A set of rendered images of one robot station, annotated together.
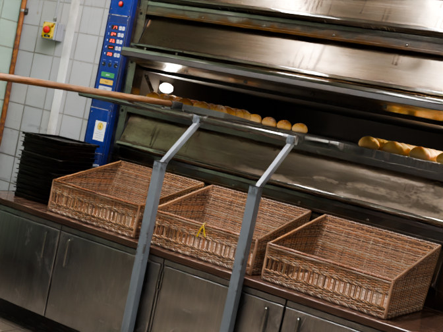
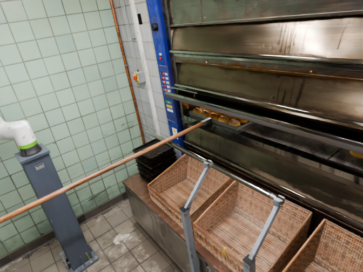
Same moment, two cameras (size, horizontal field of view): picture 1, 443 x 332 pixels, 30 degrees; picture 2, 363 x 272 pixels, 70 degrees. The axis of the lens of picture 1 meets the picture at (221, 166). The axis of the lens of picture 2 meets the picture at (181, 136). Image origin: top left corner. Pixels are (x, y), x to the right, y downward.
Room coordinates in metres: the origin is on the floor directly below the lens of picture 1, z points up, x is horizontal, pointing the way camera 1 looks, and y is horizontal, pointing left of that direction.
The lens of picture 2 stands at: (2.44, -0.29, 2.01)
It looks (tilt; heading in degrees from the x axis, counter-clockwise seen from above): 26 degrees down; 25
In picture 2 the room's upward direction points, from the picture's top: 9 degrees counter-clockwise
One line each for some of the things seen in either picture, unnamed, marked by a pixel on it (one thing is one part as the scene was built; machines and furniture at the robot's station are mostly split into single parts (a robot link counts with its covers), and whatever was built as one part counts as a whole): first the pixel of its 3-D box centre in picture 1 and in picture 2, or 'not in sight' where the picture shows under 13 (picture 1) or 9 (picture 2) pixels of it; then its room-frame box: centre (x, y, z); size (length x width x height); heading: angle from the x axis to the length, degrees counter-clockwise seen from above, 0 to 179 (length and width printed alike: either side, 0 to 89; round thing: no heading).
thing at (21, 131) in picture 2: not in sight; (21, 133); (3.59, 1.50, 1.36); 0.16 x 0.13 x 0.19; 103
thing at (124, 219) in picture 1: (126, 195); (189, 187); (3.98, 0.42, 0.72); 0.56 x 0.49 x 0.28; 57
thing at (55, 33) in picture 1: (52, 31); (139, 76); (4.65, 1.08, 1.46); 0.10 x 0.07 x 0.10; 58
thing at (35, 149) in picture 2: not in sight; (28, 146); (3.62, 1.54, 1.23); 0.26 x 0.15 x 0.06; 62
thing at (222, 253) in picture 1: (229, 225); (249, 226); (3.67, -0.09, 0.72); 0.56 x 0.49 x 0.28; 59
